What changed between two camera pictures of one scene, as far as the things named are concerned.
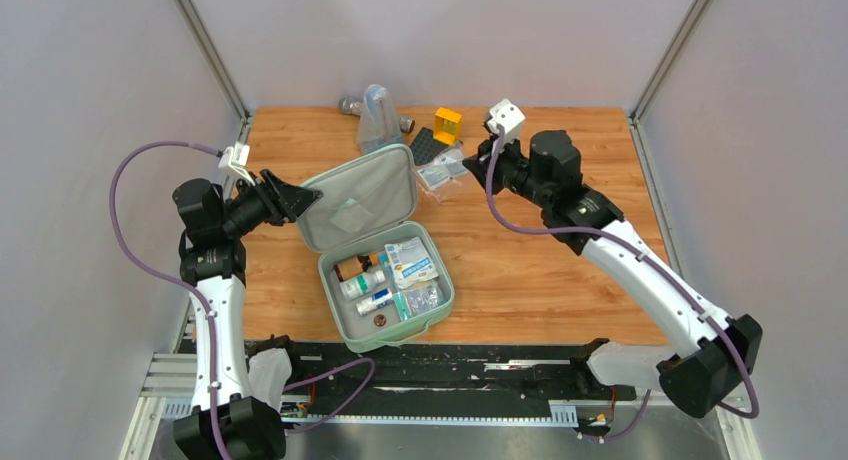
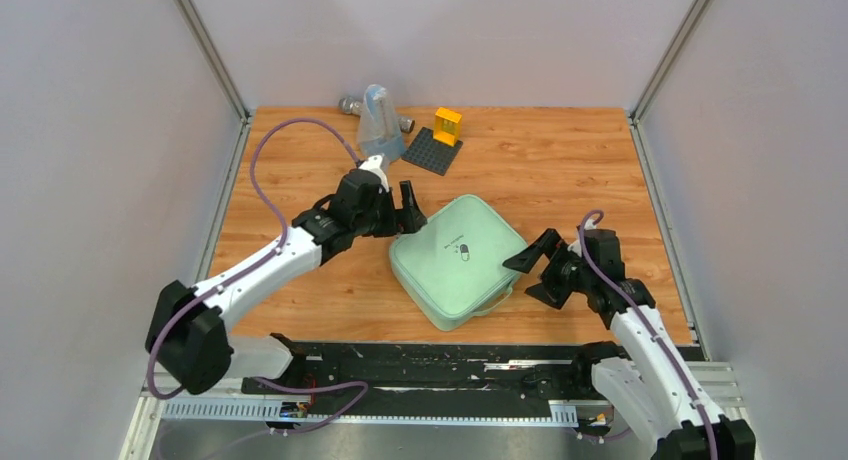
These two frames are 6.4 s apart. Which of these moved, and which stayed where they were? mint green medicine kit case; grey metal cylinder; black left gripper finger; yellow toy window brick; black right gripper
Moved: mint green medicine kit case; black right gripper; black left gripper finger
Stayed: grey metal cylinder; yellow toy window brick
